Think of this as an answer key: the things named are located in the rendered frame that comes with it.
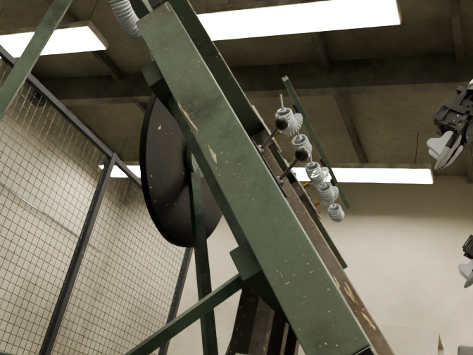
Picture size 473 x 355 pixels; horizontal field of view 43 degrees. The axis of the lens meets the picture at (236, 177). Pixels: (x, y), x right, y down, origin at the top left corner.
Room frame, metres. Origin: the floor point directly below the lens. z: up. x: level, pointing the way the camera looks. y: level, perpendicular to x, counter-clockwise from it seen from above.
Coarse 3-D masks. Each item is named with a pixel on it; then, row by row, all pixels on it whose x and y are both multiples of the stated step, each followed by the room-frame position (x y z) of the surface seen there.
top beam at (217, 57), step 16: (160, 0) 1.35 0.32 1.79; (176, 0) 1.35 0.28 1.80; (192, 16) 1.41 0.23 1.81; (192, 32) 1.47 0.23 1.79; (208, 48) 1.54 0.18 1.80; (208, 64) 1.60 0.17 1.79; (224, 64) 1.62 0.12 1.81; (224, 80) 1.68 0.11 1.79; (240, 96) 1.77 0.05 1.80; (240, 112) 1.84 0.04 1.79; (256, 128) 1.95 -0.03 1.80; (288, 176) 2.29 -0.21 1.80; (320, 224) 2.74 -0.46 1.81; (336, 256) 3.11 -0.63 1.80
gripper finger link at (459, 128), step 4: (464, 120) 1.09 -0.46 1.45; (460, 124) 1.10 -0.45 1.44; (464, 124) 1.09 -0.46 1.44; (456, 128) 1.10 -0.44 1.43; (460, 128) 1.10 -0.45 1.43; (464, 128) 1.10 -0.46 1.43; (456, 132) 1.11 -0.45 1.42; (460, 132) 1.10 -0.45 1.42; (452, 136) 1.11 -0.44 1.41; (456, 136) 1.10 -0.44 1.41; (448, 140) 1.12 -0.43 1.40; (452, 140) 1.11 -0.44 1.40; (456, 140) 1.11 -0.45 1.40; (448, 144) 1.12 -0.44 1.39; (452, 144) 1.11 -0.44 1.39
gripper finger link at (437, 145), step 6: (450, 132) 1.13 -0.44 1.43; (432, 138) 1.15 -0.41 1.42; (438, 138) 1.14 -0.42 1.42; (444, 138) 1.13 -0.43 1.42; (432, 144) 1.15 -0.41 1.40; (438, 144) 1.14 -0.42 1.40; (444, 144) 1.13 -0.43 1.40; (456, 144) 1.12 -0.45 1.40; (432, 150) 1.15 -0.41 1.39; (438, 150) 1.14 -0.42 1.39; (444, 150) 1.13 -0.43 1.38; (450, 150) 1.12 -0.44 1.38; (444, 156) 1.13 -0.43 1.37; (438, 162) 1.14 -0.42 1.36; (444, 162) 1.14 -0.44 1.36; (438, 168) 1.15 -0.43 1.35
